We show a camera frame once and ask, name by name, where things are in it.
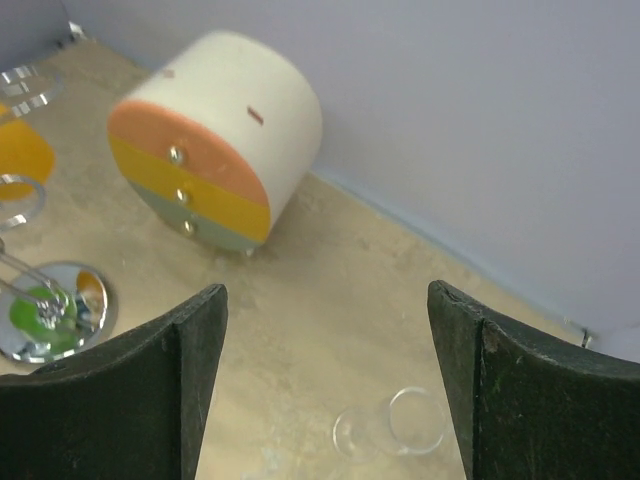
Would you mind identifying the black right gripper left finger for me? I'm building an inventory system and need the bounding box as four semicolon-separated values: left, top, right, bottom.
1;284;228;479

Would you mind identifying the orange plastic wine glass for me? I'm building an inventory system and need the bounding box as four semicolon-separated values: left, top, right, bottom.
0;119;55;185

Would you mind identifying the clear flute glass back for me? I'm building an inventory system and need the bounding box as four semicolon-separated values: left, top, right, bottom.
331;386;447;463

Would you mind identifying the white round drawer cabinet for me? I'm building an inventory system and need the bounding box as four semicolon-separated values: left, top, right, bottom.
107;31;323;252

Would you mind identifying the chrome wine glass rack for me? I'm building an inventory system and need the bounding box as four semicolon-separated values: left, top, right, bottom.
1;64;118;364

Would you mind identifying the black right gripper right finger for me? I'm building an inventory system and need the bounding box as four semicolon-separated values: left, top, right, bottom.
427;280;639;479

